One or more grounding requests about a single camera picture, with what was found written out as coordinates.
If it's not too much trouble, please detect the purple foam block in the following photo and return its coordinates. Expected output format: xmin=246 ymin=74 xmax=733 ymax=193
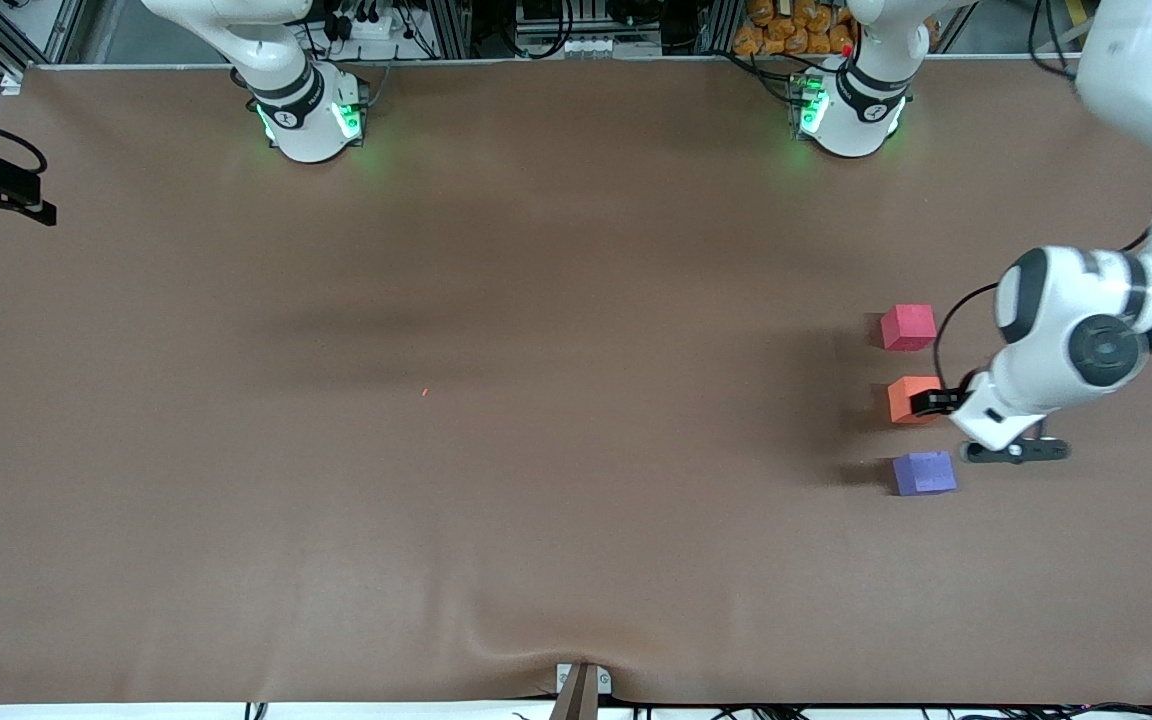
xmin=892 ymin=450 xmax=958 ymax=497

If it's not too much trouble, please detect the white power strip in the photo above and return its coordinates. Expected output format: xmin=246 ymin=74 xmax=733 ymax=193
xmin=331 ymin=8 xmax=402 ymax=43

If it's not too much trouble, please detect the brown table cloth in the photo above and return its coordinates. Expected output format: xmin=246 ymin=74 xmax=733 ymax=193
xmin=0 ymin=58 xmax=1152 ymax=707

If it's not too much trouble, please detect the pile of orange objects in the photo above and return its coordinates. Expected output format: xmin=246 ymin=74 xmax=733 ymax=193
xmin=733 ymin=0 xmax=857 ymax=57

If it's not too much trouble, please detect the orange foam block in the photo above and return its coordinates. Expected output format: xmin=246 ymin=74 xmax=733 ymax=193
xmin=887 ymin=376 xmax=943 ymax=426

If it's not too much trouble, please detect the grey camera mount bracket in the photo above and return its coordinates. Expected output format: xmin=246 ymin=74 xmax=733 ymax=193
xmin=550 ymin=662 xmax=615 ymax=720

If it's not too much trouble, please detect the red foam block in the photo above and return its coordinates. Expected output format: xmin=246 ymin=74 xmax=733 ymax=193
xmin=881 ymin=304 xmax=937 ymax=352

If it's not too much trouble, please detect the white terminal strip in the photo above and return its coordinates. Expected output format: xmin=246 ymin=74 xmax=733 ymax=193
xmin=536 ymin=36 xmax=637 ymax=58

